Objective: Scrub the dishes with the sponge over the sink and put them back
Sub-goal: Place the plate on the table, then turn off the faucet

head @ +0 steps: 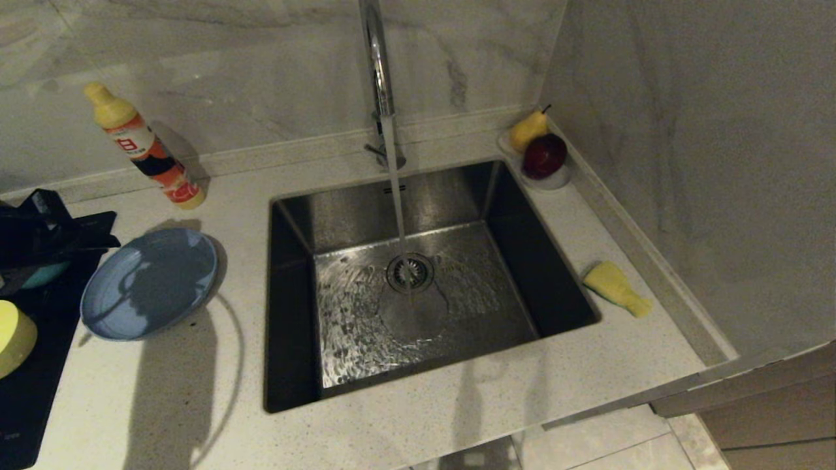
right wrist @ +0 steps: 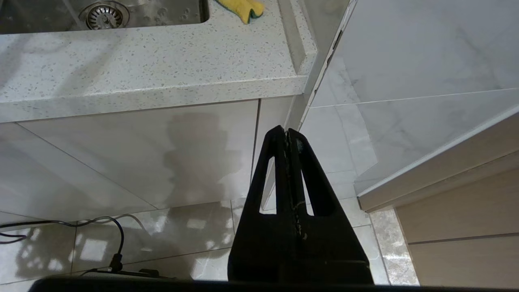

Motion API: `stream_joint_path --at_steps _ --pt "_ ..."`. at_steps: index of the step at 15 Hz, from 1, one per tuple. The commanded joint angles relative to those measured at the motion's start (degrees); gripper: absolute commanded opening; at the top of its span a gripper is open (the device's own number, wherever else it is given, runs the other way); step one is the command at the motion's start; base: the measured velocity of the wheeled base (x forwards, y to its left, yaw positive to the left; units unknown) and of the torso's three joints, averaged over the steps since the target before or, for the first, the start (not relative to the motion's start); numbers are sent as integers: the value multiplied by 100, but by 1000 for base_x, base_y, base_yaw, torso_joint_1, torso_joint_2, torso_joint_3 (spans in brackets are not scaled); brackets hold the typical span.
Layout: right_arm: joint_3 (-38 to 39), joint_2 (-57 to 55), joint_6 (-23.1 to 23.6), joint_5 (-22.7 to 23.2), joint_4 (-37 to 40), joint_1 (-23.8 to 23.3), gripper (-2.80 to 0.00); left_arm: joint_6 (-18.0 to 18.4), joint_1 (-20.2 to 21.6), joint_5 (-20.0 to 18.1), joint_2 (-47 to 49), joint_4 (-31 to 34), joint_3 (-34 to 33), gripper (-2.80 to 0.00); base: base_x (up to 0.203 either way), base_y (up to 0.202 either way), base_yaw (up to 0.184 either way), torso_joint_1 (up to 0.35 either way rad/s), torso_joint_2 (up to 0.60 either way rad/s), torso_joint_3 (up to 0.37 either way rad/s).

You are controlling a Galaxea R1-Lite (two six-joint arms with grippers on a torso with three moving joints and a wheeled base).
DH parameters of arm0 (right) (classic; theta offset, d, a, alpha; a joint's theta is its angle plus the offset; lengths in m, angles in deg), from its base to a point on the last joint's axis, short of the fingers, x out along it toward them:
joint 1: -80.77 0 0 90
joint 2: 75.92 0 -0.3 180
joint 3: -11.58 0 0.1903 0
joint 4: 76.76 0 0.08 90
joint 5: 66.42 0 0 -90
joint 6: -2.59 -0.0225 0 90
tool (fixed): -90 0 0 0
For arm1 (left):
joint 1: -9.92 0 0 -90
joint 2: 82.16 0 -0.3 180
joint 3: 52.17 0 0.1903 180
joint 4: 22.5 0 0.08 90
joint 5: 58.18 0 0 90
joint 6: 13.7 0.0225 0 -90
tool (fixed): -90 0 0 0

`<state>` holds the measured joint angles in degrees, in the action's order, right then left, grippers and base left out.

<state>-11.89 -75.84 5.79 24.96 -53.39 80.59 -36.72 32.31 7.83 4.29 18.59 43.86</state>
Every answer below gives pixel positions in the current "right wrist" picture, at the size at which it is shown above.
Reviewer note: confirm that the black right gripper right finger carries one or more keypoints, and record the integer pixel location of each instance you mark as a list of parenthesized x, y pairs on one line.
[(332, 243)]

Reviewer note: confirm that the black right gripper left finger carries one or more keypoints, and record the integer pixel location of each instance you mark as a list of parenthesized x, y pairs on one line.
[(251, 243)]

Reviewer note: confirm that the yellow sponge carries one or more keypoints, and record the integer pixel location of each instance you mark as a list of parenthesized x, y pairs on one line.
[(243, 8)]

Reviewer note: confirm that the stainless steel sink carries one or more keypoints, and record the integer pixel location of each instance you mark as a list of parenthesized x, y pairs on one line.
[(170, 14)]

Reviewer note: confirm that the metal sink drain strainer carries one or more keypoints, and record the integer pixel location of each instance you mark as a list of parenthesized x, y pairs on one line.
[(104, 16)]

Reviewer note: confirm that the narrow white cabinet panel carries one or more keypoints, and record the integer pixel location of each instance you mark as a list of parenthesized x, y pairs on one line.
[(271, 117)]

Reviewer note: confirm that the white cabinet door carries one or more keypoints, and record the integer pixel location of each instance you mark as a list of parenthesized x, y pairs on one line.
[(40, 182), (121, 162)]

